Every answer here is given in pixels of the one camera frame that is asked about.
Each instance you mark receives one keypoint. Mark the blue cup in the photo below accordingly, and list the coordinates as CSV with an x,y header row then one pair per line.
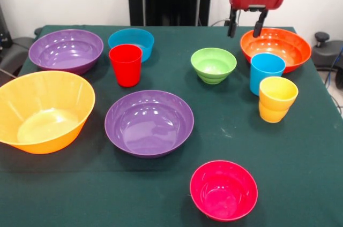
x,y
264,77

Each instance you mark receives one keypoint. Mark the blue bowl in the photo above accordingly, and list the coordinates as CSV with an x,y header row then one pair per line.
x,y
131,38

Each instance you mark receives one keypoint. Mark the pink bowl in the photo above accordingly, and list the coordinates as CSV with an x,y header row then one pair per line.
x,y
223,192

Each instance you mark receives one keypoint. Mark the orange-red bowl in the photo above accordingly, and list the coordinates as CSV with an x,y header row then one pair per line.
x,y
276,45

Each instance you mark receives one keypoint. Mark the purple bowl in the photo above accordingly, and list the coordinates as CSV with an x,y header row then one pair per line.
x,y
67,50
148,125

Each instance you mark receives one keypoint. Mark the yellow cup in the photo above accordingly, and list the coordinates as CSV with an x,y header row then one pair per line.
x,y
278,93
272,116

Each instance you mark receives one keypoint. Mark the red cup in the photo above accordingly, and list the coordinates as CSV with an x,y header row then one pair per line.
x,y
125,69

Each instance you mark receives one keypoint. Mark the green bowl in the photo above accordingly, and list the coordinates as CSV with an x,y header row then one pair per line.
x,y
213,63

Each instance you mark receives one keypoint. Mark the large yellow bowl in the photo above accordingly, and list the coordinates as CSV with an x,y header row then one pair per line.
x,y
45,112

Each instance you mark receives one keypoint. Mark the black wheeled base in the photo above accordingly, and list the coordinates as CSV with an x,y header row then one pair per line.
x,y
325,55
16,50

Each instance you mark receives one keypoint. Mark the dark green tablecloth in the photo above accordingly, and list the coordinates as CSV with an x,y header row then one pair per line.
x,y
294,170

